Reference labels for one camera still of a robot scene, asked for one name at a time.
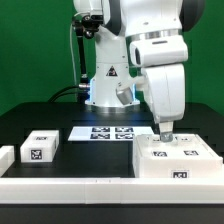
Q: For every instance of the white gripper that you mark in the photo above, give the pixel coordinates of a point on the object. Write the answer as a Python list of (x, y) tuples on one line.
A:
[(164, 93)]

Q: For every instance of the white cabinet body box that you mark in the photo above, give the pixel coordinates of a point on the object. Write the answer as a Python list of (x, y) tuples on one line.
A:
[(176, 167)]

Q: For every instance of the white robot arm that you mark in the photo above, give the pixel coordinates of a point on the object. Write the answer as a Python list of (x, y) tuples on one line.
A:
[(139, 47)]

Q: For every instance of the white cabinet top block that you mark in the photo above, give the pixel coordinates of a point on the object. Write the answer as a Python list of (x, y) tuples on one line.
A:
[(40, 146)]

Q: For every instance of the white left fence piece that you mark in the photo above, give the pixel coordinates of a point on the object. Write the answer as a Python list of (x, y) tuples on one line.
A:
[(7, 158)]

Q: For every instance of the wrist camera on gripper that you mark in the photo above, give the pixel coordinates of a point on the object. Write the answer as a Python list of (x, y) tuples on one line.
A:
[(124, 92)]

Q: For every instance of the white marker base plate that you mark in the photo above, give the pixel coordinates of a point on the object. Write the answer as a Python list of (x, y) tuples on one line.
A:
[(107, 133)]

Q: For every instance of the black camera on mount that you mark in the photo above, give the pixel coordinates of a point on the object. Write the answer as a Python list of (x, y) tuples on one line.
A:
[(93, 19)]

